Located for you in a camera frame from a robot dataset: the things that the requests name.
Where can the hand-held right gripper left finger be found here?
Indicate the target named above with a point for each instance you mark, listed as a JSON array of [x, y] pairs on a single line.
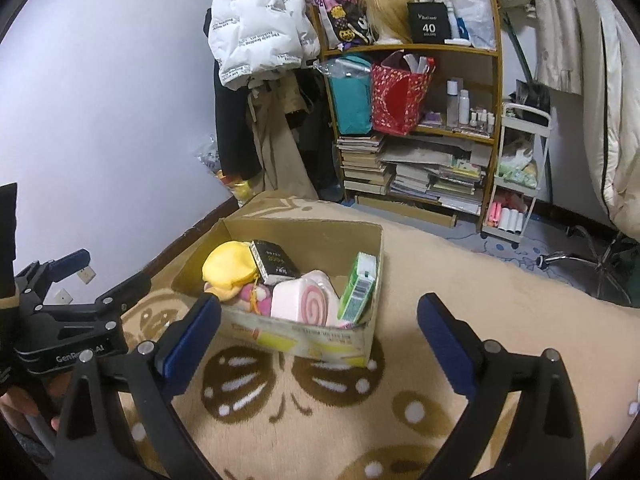
[[192, 345]]

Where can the row of small bottles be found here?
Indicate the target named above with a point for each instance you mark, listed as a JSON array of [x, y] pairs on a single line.
[[482, 120]]

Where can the black packet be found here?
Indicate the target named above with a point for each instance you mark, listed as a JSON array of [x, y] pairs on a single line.
[[275, 262]]

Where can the black garment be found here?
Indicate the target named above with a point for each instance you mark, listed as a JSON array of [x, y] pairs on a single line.
[[317, 150]]

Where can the person's left hand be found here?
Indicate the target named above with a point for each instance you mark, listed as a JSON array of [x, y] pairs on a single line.
[[20, 410]]

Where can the blonde wig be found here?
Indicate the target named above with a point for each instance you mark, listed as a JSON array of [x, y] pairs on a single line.
[[387, 12]]

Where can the white trolley cart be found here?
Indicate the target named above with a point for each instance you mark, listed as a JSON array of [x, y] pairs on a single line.
[[520, 115]]

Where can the clear plastic bag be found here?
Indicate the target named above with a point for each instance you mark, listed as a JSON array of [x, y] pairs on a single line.
[[472, 5]]

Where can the wooden shelf unit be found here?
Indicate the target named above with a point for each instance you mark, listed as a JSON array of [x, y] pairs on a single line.
[[495, 85]]

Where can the red patterned gift bag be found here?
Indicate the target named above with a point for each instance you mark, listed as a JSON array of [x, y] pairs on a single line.
[[397, 100]]

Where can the black box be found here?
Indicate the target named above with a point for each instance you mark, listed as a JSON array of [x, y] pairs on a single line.
[[429, 22]]

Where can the office chair base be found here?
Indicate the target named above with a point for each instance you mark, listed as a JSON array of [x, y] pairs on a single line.
[[595, 260]]

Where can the grey blue printed mat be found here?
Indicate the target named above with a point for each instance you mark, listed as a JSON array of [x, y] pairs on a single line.
[[510, 255]]

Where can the black coat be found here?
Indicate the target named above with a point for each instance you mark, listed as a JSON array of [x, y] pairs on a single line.
[[232, 125]]

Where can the white duvet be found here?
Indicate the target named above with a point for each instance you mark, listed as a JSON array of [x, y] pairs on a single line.
[[615, 135]]

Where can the purple printed bag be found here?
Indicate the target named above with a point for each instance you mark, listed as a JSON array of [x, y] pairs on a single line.
[[342, 12]]

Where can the printed cardboard box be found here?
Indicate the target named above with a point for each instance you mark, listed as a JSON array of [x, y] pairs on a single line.
[[310, 340]]

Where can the cream hanging coat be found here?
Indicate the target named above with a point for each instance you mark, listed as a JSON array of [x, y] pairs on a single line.
[[555, 25]]

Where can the tall white bottle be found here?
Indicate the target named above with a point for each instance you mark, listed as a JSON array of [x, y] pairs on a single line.
[[452, 105]]

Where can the green white packet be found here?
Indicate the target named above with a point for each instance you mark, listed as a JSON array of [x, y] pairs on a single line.
[[357, 290]]

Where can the pink roll cake plush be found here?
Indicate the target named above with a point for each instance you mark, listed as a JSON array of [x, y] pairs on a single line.
[[305, 302]]

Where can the beige coat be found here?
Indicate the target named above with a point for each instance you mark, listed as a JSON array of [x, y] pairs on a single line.
[[277, 145]]

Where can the stack of books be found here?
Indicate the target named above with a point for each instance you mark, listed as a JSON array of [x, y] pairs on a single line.
[[362, 165], [440, 175]]

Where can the plastic bag of toys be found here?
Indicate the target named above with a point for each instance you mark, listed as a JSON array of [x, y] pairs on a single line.
[[235, 185]]

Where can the white puffer jacket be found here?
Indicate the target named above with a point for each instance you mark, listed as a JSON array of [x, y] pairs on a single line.
[[255, 25]]

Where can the short white bottle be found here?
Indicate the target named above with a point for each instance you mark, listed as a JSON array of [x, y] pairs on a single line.
[[464, 110]]

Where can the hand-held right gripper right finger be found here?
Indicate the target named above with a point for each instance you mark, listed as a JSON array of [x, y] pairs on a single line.
[[447, 345]]

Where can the yellow plush pouch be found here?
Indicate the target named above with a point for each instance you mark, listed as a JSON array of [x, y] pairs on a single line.
[[230, 262]]

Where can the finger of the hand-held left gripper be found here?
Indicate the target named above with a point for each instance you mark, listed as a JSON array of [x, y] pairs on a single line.
[[122, 289], [70, 262]]

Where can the white wall socket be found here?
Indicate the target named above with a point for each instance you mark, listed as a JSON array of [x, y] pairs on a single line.
[[87, 274], [62, 296]]

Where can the pink bear plush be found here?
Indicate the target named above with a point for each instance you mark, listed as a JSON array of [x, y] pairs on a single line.
[[247, 294]]

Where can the beige brown patterned rug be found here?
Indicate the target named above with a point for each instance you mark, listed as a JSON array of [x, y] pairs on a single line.
[[400, 270]]

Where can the teal bag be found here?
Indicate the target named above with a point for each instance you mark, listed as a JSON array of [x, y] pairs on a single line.
[[350, 100]]

